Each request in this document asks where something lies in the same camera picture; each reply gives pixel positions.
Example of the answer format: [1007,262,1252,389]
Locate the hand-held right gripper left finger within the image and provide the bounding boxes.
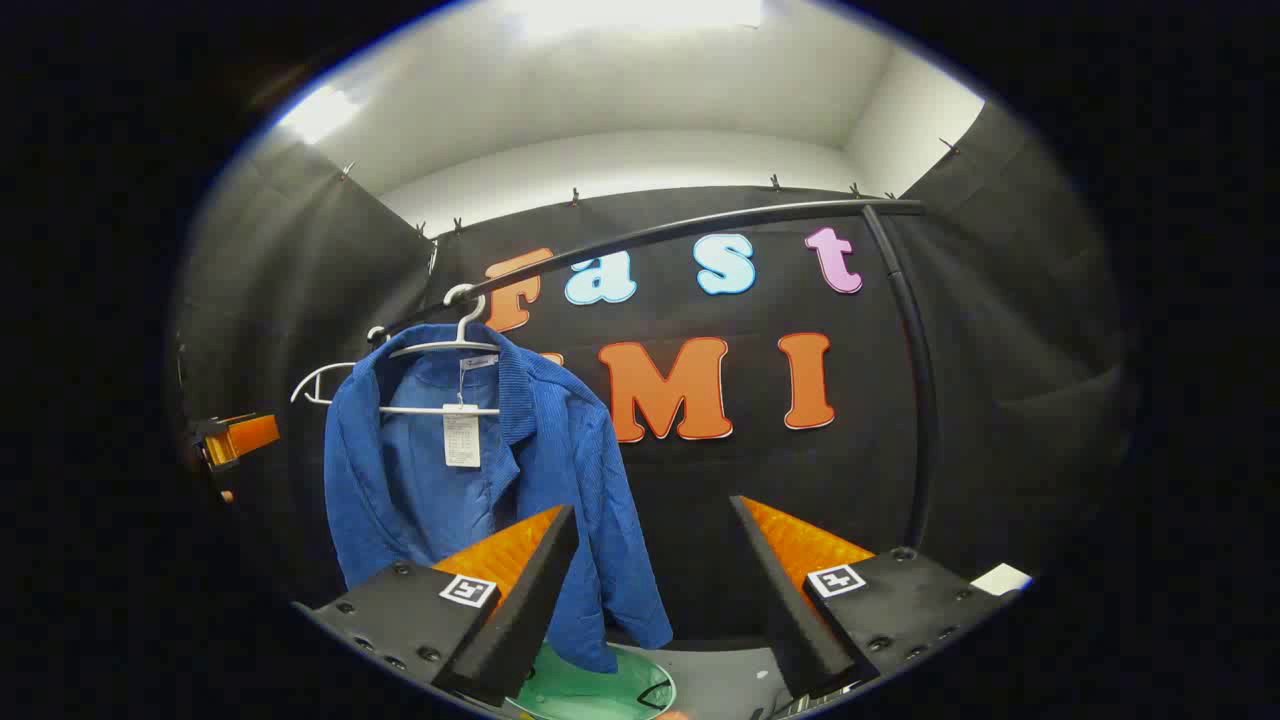
[293,504,581,709]

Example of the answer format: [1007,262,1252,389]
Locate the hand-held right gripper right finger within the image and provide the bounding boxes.
[730,495,1023,703]

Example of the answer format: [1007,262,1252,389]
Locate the green laundry hamper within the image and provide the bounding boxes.
[505,640,679,720]

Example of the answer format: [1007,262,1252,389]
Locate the blue corduroy jacket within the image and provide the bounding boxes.
[323,322,674,675]

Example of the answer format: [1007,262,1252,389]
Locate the white plastic hanger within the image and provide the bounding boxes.
[289,324,393,407]
[378,284,501,417]

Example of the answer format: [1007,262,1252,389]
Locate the black metal clothes rack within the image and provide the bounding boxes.
[380,198,941,549]

